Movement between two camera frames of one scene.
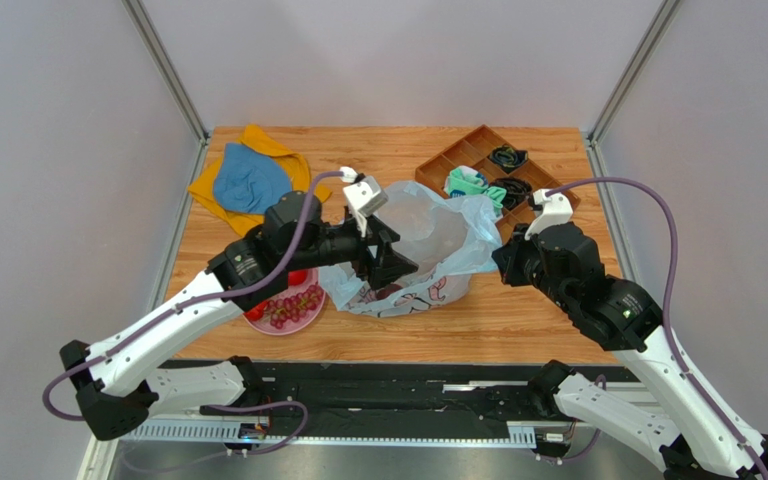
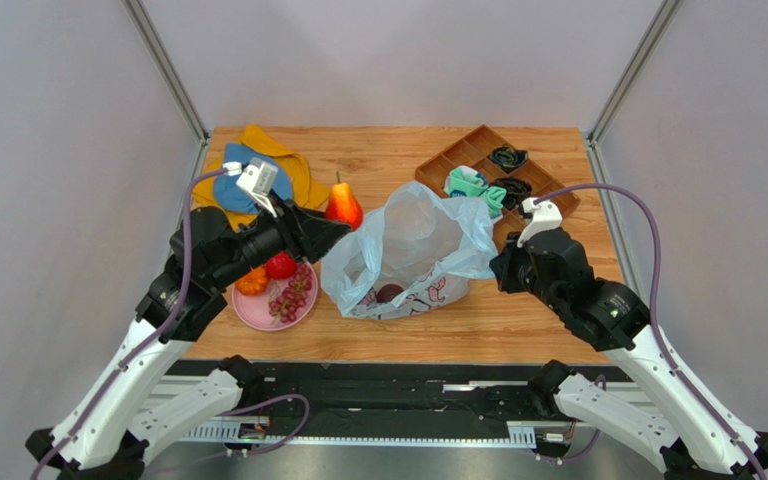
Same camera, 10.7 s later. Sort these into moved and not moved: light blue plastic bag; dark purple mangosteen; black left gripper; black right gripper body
Moved: black left gripper
Not moved: dark purple mangosteen; light blue plastic bag; black right gripper body
